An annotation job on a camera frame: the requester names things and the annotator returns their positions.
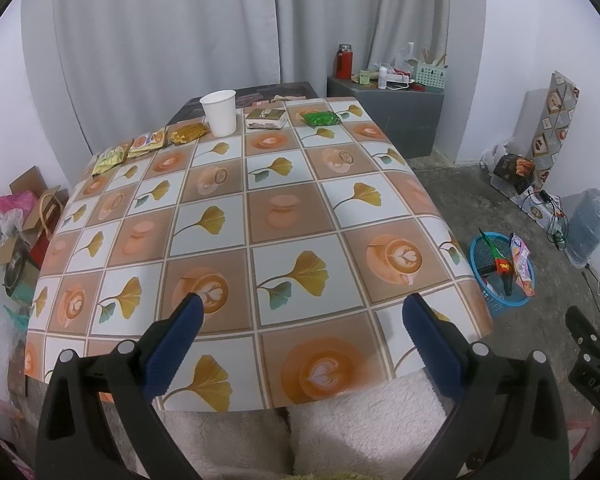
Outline small brown and white box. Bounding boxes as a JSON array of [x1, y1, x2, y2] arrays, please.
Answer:
[[244, 106, 289, 131]]

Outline black cables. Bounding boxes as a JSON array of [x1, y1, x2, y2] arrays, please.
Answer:
[[522, 187, 569, 252]]

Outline brown paper carrier bag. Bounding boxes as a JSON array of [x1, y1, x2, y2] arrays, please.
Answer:
[[32, 185, 72, 242]]

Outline green pen holder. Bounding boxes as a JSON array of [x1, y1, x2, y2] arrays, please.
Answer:
[[413, 62, 449, 92]]

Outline pink and purple snack packet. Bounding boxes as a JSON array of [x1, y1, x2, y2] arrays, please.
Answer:
[[509, 233, 537, 297]]

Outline pink plastic bag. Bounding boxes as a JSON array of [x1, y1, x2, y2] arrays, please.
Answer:
[[0, 189, 37, 214]]

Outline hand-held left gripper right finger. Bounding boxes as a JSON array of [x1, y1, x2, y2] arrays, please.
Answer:
[[401, 292, 571, 480]]

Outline blue plastic basket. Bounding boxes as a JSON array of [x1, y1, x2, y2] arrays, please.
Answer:
[[469, 231, 534, 317]]

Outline white paper cup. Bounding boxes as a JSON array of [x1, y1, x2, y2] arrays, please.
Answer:
[[200, 90, 239, 137]]

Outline grey cabinet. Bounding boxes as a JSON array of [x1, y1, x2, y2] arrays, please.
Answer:
[[326, 76, 446, 159]]

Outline green fluffy cloth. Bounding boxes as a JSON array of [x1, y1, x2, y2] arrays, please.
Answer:
[[300, 470, 412, 480]]

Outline golden brown packet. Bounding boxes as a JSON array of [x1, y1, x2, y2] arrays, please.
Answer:
[[167, 122, 210, 145]]

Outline grey curtain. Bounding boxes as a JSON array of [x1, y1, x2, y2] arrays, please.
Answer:
[[22, 0, 487, 157]]

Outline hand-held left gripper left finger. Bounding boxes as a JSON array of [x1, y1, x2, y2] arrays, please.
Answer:
[[36, 294, 204, 480]]

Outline green snack bag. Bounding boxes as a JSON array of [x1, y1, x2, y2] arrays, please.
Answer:
[[477, 228, 504, 262]]

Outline orange seasoning packet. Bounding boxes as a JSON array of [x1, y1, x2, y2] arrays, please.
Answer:
[[128, 130, 166, 159]]

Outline blue water jug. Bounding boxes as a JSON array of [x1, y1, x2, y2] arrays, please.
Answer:
[[564, 183, 600, 269]]

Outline black snack bag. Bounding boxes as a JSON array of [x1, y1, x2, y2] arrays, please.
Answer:
[[493, 153, 536, 194]]

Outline tall patterned board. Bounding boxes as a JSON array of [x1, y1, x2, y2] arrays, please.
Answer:
[[527, 71, 580, 187]]

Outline white printed bag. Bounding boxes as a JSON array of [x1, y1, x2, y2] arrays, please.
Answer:
[[519, 191, 564, 222]]

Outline red thermos bottle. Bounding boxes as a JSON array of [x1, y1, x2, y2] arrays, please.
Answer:
[[335, 43, 355, 80]]

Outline black pot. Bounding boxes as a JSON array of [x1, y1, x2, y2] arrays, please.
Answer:
[[2, 249, 32, 297]]

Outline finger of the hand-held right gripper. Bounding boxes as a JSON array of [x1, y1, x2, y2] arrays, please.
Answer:
[[565, 305, 600, 418]]

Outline white plastic bag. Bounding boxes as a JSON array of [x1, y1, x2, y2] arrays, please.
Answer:
[[479, 142, 517, 171], [392, 40, 424, 74]]

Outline cardboard box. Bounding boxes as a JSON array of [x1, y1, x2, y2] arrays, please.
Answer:
[[0, 167, 72, 302]]

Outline yellow seasoning packet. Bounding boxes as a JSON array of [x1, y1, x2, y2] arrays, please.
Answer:
[[90, 142, 131, 177]]

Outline white plastic container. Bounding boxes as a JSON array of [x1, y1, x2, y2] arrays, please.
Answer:
[[490, 172, 527, 197]]

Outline small green packet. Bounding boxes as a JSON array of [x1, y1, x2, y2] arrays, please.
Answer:
[[300, 110, 342, 128]]

